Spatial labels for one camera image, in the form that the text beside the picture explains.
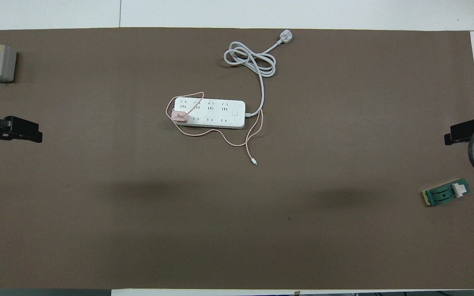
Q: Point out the pink charger adapter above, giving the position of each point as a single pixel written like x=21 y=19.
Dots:
x=179 y=116

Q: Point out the white power strip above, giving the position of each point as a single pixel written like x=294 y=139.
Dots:
x=216 y=113

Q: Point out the brown table mat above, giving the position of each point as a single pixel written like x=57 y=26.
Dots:
x=237 y=230

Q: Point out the green knife switch block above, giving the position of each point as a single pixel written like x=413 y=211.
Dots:
x=442 y=195

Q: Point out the grey on-off switch box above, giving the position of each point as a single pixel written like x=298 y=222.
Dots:
x=4 y=61

